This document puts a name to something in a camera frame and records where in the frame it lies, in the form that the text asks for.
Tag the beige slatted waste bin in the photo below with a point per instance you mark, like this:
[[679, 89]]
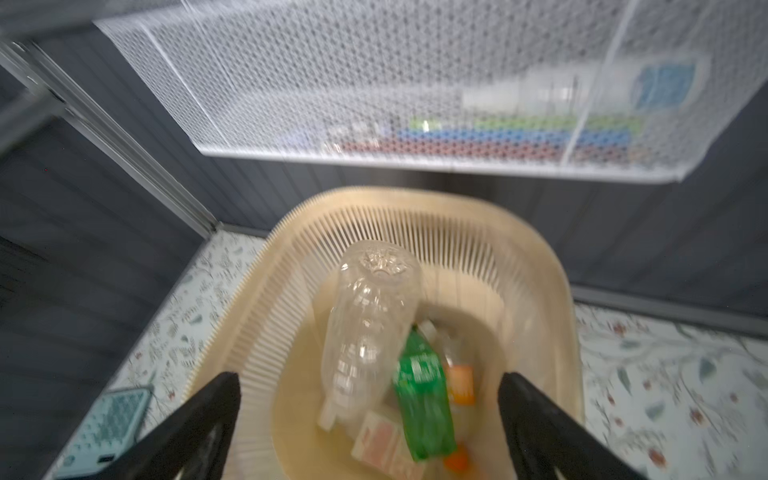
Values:
[[485, 272]]

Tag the green bottle yellow cap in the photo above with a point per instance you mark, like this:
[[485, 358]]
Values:
[[421, 389]]

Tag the white wire mesh basket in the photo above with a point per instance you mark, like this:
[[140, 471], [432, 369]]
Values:
[[379, 83]]

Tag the pink label white cap bottle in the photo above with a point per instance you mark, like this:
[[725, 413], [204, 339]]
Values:
[[380, 443]]

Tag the orange cap clear bottle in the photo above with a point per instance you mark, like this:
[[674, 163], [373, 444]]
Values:
[[458, 365]]

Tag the white tube in basket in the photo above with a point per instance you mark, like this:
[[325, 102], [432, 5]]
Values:
[[628, 85]]

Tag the large clear unlabeled bottle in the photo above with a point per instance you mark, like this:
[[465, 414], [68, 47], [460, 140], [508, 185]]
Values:
[[379, 290]]

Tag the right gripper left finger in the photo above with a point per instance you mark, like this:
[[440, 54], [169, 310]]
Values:
[[192, 443]]

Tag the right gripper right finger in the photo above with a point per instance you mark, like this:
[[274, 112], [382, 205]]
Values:
[[544, 442]]

